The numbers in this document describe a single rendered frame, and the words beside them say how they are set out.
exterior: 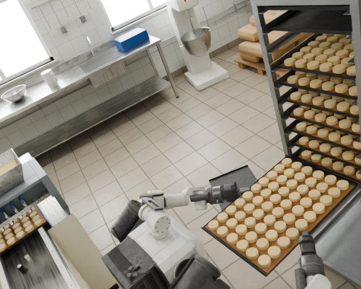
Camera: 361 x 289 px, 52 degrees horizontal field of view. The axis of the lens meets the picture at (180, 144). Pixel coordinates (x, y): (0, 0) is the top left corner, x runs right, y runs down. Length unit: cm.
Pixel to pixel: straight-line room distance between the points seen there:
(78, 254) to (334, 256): 170
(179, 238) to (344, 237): 161
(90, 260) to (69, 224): 36
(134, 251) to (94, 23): 447
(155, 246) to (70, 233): 139
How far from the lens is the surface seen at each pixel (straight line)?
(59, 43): 545
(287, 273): 275
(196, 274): 117
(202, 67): 563
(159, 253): 128
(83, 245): 273
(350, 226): 277
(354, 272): 255
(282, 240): 159
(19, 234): 256
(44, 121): 568
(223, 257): 293
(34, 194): 252
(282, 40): 180
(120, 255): 135
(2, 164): 262
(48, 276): 227
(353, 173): 193
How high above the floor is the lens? 224
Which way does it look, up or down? 32 degrees down
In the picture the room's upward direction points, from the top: 22 degrees counter-clockwise
